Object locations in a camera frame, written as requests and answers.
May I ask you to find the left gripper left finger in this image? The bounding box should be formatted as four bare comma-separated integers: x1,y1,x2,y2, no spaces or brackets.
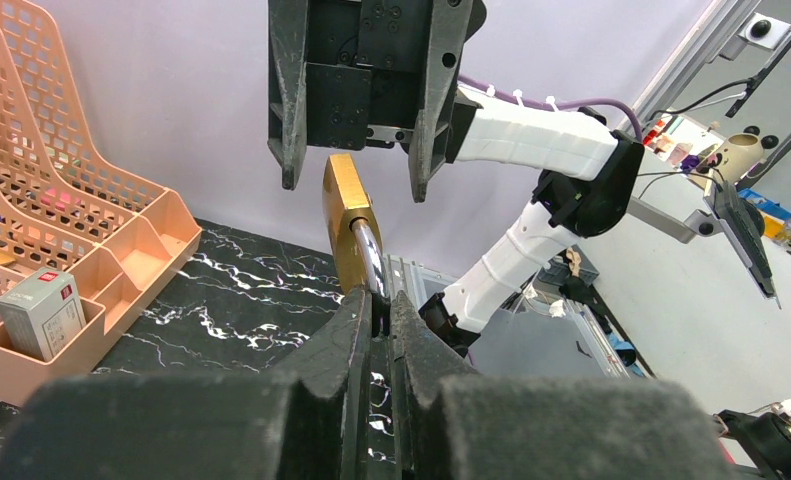
0,288,373,479

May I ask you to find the small brass padlock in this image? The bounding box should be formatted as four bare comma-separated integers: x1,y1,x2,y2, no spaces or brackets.
322,153,390,309

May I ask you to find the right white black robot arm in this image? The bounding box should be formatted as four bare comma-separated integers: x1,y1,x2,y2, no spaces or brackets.
267,0,643,354

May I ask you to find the orange plastic file organizer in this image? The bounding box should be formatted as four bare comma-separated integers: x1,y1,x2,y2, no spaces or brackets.
0,1,202,406

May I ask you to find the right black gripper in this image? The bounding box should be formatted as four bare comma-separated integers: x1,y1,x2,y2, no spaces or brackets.
267,0,487,203

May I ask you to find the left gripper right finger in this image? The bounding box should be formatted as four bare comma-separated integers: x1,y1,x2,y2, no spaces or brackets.
390,293,733,479

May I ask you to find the small white box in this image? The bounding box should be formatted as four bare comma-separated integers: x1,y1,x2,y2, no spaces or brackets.
0,268,87,362

